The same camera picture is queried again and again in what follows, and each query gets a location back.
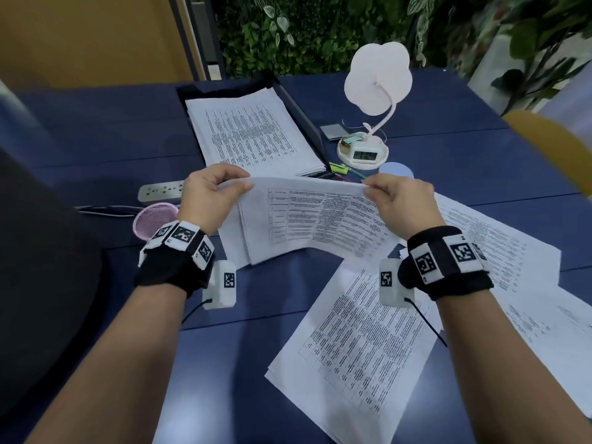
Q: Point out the person's right hand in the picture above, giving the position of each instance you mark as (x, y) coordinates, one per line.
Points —
(411, 208)

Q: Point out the person's left hand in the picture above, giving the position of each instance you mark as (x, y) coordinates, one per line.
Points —
(208, 198)

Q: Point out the bunch of coloured markers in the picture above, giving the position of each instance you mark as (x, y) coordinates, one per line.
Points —
(357, 173)

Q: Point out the printed paper sheet bundle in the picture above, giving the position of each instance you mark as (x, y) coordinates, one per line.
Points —
(249, 129)
(305, 217)

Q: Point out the yellow highlighter pen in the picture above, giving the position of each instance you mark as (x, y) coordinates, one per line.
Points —
(338, 168)

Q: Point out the black mesh tiered tray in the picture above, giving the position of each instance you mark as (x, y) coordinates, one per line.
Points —
(300, 110)

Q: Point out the pile of printed papers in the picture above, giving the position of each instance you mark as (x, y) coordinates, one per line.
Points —
(360, 346)

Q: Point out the person's right forearm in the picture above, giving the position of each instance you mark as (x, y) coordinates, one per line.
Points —
(508, 379)

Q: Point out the person's left forearm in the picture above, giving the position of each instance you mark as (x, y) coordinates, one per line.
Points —
(106, 374)

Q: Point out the white flower-shaped desk lamp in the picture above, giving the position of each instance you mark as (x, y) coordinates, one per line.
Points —
(377, 73)

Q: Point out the pale blue round pad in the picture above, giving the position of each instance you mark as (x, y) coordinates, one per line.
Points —
(397, 170)

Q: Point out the white power strip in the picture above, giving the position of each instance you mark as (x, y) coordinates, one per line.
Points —
(159, 191)

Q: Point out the pink mesh cup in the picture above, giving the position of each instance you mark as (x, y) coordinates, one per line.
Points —
(152, 217)

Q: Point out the small digital clock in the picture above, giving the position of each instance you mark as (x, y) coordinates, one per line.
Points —
(365, 156)

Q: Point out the black left wristband with markers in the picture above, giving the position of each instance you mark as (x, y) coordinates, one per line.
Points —
(166, 272)

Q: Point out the black wristband with markers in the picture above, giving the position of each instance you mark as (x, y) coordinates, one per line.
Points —
(462, 282)
(166, 272)

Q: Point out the mint green eraser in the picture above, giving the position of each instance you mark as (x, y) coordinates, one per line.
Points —
(354, 140)

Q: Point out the black right wristband with markers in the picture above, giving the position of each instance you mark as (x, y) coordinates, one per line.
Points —
(462, 282)

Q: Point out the small grey square card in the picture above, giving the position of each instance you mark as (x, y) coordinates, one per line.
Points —
(333, 132)

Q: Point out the white column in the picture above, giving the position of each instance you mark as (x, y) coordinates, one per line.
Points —
(485, 83)

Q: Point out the dark green potted plant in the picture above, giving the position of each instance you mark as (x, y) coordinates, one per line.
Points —
(513, 80)

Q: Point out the large black chair back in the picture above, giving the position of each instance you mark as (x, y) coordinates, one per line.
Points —
(46, 282)

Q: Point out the white board panel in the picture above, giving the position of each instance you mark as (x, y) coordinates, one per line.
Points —
(16, 106)

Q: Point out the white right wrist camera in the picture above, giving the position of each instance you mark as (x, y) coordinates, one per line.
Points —
(393, 295)

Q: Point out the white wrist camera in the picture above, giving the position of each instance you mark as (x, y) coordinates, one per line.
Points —
(222, 295)
(393, 295)

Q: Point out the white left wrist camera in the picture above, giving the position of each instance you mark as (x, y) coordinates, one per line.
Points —
(222, 295)

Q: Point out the dark metal door frame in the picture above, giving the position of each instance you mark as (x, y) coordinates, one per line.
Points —
(199, 32)

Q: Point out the green plant wall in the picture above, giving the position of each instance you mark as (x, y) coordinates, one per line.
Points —
(323, 36)

